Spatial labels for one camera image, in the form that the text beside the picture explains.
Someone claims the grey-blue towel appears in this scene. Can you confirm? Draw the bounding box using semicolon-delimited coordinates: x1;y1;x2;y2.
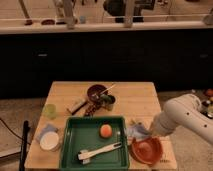
126;124;150;140

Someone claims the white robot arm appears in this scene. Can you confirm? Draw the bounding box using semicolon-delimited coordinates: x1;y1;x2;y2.
149;94;213;145

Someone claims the dark brown bowl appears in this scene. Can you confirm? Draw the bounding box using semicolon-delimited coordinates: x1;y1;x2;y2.
87;84;106;102

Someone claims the red-orange bowl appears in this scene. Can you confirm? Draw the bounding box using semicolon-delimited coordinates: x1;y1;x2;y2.
130;137;163;165

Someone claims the wooden chopstick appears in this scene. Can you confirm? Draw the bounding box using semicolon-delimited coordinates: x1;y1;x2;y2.
99;83;116;95

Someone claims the dark green cup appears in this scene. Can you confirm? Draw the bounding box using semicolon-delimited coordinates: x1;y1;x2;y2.
103;95;116;111

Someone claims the brown patterned item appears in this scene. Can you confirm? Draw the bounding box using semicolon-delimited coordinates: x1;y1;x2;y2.
84;104;99;116

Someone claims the wooden block tool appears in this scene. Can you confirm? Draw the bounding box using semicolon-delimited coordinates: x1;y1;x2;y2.
67;99;88;115

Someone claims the orange fruit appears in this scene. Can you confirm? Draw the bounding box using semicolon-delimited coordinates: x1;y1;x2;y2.
100;124;112;138

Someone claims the green plastic tray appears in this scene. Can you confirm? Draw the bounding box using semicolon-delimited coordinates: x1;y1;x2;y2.
59;116;130;171

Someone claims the yellow-green cup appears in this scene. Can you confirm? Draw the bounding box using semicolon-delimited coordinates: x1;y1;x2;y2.
42;104;57;119

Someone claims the white spatula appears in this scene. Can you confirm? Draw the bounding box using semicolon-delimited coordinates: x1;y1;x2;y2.
78;142;122;160

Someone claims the white round container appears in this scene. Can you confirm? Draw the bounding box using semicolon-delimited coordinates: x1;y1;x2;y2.
40;132;60;151

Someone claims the black stand pole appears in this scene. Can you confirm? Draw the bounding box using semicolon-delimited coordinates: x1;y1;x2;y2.
19;120;30;171

